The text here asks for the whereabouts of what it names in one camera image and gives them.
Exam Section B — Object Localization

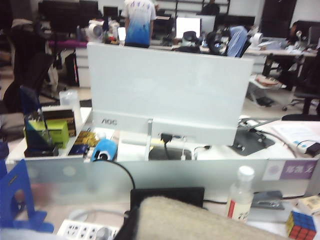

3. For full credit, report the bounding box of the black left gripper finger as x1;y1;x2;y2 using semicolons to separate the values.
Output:
113;206;141;240

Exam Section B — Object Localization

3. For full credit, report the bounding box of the beige canvas tote bag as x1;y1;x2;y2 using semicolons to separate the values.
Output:
134;195;288;240

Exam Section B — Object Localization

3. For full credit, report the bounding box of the white power strip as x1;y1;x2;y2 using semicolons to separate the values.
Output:
56;218;121;240

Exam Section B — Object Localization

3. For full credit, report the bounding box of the black rectangular box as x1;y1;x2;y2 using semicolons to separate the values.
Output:
130;186;206;209

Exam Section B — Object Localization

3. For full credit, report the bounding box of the frosted glass desk partition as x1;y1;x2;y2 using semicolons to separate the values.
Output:
0;157;320;204

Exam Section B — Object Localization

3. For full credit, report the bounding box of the clear plastic drink bottle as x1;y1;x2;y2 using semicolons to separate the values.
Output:
226;165;256;222

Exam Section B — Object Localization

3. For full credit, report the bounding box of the green box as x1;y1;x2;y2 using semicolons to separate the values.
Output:
46;119;70;149

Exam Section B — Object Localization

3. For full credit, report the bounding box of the blue plastic stand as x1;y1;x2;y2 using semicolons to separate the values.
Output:
0;159;55;235

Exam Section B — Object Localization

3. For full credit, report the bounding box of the grey stapler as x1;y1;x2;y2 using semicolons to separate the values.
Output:
251;190;286;211

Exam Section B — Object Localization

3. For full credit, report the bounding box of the clear plastic container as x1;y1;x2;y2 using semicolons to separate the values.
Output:
58;90;82;126

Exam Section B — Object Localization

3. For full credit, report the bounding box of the white monitor back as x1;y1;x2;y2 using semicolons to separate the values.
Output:
86;41;255;147

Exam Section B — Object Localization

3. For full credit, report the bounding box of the grey monitor stand base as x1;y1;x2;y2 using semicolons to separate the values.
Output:
228;116;276;157

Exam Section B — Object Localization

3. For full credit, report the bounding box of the rubik's cube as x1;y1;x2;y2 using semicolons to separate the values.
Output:
285;210;318;240

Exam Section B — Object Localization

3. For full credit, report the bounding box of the purple and white name plate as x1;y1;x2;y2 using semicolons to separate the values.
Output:
261;159;316;181

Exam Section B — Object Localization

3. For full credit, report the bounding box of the small cream white box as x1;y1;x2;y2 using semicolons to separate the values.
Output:
296;194;320;216

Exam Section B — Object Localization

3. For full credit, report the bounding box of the grey metal bookend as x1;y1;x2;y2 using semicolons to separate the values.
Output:
303;172;320;199

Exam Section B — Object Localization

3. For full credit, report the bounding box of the black mesh office chair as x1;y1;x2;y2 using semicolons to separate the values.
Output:
2;23;55;114

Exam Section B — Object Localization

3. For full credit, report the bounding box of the white round fan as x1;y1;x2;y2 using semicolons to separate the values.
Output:
87;19;105;42

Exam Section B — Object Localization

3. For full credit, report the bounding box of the person in white blue shirt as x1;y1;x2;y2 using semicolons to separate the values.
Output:
124;0;157;48

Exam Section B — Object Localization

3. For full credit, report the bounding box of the lit white monitor screen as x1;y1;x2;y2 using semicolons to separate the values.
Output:
176;16;202;40

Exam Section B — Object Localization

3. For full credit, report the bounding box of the person in light blue shirt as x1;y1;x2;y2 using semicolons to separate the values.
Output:
226;24;249;58

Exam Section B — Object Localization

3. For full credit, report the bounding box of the black gooseneck cable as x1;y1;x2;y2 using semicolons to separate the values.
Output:
96;159;137;191

